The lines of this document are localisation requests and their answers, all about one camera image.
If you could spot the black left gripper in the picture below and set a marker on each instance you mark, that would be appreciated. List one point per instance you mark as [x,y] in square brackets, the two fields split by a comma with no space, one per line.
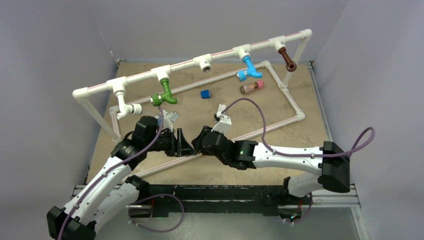
[179,145]

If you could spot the green faucet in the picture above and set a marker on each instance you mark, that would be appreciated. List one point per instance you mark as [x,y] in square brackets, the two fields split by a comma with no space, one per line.
[165,97]

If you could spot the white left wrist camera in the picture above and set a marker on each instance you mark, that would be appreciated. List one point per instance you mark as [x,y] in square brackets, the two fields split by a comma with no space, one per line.
[169,120]

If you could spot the blue faucet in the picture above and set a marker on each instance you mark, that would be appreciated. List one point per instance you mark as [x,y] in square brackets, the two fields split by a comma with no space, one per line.
[249,72]

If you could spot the brown faucet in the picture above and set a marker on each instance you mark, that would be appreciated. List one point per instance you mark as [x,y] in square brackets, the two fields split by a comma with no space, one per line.
[290,64]

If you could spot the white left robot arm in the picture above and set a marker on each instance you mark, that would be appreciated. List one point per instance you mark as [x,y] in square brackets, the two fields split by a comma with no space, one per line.
[103,197]

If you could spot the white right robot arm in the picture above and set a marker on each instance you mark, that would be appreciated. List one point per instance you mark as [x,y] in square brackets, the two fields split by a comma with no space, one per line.
[324,166]

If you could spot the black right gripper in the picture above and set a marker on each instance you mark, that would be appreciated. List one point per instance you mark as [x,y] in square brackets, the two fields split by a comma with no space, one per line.
[196,143]

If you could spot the small blue cap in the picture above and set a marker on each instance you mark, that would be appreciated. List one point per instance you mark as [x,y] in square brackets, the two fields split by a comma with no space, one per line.
[205,94]

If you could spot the white rectangular block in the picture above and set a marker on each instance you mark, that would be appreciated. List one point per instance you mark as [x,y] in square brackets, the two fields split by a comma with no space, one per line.
[221,108]

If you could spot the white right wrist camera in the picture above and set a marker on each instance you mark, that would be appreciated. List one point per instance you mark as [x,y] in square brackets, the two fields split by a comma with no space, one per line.
[223,123]

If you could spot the brown pink-capped tube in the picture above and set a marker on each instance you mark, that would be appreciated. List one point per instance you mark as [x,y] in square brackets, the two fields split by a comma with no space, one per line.
[248,88]

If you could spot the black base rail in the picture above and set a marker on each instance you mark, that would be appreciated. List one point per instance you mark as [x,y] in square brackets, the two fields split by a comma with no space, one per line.
[267,200]

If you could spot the white PVC pipe frame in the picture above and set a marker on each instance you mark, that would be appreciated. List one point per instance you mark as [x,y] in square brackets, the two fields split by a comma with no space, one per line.
[294,43]

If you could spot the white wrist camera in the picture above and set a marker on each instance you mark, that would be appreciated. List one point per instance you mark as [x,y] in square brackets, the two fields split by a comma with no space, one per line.
[169,120]
[223,123]

